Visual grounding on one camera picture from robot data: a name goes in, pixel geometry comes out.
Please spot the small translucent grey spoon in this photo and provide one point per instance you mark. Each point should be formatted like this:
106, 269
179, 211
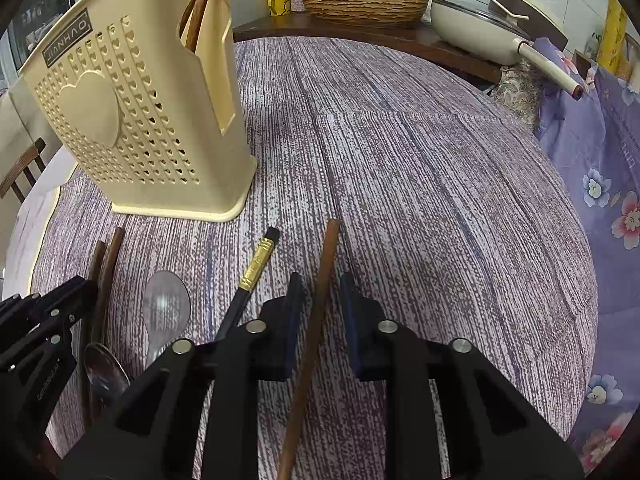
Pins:
165, 305

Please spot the cream brown rice cooker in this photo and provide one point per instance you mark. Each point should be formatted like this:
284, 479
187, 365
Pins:
540, 15

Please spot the purple floral cloth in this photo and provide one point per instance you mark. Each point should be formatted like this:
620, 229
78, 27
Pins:
600, 150

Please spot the white tablecloth yellow trim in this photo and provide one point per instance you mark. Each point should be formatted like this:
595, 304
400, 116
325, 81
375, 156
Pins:
35, 200

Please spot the woven basket sink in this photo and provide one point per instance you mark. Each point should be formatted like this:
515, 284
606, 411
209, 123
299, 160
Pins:
365, 2

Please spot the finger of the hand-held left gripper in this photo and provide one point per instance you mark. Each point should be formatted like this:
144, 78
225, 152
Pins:
65, 295
45, 347

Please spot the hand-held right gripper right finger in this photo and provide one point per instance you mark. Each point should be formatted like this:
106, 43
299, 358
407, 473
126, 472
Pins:
415, 370

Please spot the beige cover cloth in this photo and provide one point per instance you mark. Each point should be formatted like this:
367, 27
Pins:
20, 115

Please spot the cream plastic utensil holder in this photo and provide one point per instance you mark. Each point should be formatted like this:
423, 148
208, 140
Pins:
150, 135

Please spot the cream pan with lid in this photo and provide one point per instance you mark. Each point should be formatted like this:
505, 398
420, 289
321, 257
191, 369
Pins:
470, 30

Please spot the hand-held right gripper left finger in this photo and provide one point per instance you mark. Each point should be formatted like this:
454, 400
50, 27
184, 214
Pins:
235, 370

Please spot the yellow paper roll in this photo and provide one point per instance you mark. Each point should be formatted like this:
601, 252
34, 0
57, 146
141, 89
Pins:
612, 35

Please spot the beige floral cloth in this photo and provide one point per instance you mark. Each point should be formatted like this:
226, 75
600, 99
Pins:
517, 95

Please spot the yellow mug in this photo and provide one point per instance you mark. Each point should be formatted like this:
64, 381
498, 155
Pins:
277, 4

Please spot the wooden chair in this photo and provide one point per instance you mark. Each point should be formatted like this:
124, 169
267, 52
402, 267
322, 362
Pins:
25, 165

